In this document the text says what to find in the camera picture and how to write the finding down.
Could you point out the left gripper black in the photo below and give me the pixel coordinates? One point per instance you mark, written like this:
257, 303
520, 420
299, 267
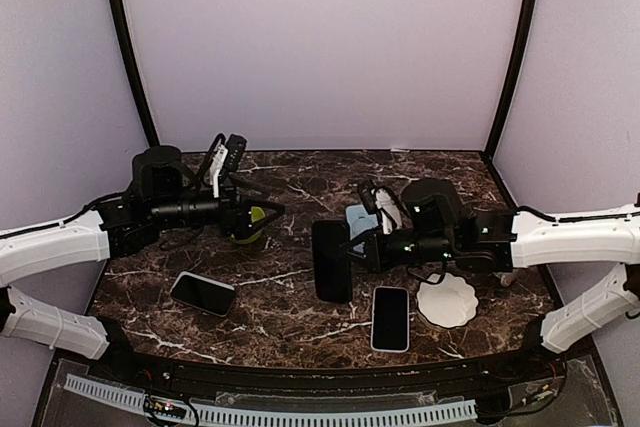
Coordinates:
240, 223

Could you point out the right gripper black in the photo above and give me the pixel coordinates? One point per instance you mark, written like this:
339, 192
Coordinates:
375, 260

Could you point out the black phone case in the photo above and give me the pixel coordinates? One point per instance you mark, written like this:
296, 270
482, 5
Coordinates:
332, 274

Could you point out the light blue phone case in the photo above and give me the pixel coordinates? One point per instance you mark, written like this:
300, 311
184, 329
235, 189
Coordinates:
360, 220

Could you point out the lavender phone case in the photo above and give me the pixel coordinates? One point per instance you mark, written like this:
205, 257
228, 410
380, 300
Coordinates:
371, 322

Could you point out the dark screen phone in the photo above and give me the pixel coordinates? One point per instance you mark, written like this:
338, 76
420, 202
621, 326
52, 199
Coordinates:
203, 293

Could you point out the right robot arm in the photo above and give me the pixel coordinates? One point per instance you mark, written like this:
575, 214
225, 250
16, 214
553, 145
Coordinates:
428, 223

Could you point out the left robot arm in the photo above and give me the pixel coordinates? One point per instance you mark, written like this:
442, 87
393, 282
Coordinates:
164, 194

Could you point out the green bowl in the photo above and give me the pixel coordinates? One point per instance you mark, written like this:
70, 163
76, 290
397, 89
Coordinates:
245, 231

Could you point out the white scalloped dish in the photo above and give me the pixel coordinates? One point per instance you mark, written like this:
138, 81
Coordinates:
452, 303

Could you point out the patterned white mug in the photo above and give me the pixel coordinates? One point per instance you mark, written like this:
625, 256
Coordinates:
506, 279

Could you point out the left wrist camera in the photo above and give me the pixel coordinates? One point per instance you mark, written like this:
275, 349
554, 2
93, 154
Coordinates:
223, 157

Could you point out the black front rail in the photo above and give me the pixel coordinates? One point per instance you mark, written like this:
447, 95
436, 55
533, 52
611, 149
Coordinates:
339, 362

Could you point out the white cable duct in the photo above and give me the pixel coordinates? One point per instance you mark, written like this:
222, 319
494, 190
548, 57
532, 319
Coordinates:
246, 410

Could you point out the right black frame post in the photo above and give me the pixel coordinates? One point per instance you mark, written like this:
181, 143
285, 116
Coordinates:
513, 70

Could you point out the black frame post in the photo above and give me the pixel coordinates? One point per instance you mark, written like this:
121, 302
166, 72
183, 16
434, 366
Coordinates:
128, 56
513, 70

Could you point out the left black frame post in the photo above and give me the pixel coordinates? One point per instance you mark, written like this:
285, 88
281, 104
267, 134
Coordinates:
128, 56

